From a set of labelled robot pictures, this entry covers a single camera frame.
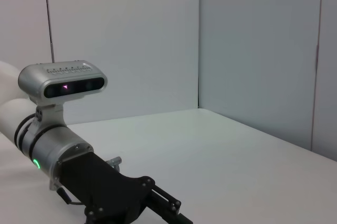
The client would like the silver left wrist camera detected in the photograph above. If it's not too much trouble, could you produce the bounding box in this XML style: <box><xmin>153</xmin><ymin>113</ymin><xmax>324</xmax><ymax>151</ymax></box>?
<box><xmin>17</xmin><ymin>60</ymin><xmax>108</xmax><ymax>127</ymax></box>

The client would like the left gripper cable with plug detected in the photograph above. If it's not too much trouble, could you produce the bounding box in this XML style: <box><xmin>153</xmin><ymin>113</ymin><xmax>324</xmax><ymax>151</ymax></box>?
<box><xmin>56</xmin><ymin>156</ymin><xmax>123</xmax><ymax>206</ymax></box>

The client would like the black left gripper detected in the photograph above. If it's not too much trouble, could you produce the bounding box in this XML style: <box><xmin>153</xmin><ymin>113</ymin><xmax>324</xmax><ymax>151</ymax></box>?
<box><xmin>59</xmin><ymin>151</ymin><xmax>194</xmax><ymax>224</ymax></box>

